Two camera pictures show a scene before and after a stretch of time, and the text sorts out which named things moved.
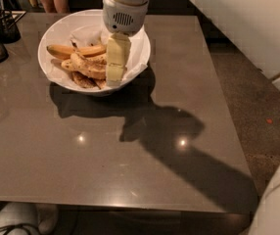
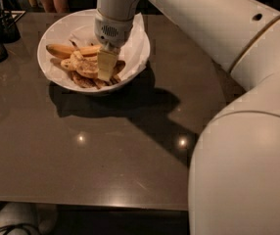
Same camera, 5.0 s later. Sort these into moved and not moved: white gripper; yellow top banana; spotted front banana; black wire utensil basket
Moved: white gripper
Not moved: spotted front banana; yellow top banana; black wire utensil basket
